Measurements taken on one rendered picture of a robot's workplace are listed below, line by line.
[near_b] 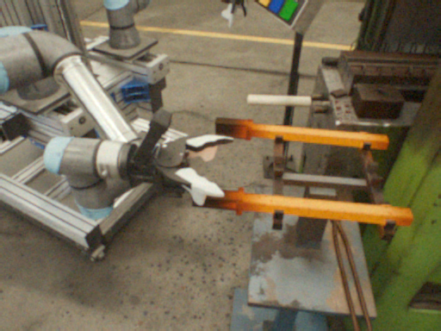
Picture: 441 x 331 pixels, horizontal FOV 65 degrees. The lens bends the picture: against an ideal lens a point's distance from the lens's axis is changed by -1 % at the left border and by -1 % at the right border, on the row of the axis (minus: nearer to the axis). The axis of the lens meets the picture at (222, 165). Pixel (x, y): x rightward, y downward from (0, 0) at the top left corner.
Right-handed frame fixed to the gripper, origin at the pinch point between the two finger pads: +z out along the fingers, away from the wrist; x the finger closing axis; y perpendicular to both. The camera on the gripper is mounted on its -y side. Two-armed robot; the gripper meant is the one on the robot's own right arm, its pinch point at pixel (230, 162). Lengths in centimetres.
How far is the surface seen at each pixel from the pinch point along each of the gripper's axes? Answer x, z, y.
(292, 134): -22.7, 12.9, 9.5
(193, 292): -28, -18, 106
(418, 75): -54, 51, 7
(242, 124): -23.4, 0.5, 8.1
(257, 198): -0.1, 5.5, 9.1
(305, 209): 1.4, 14.9, 9.2
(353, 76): -52, 32, 8
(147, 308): -18, -37, 106
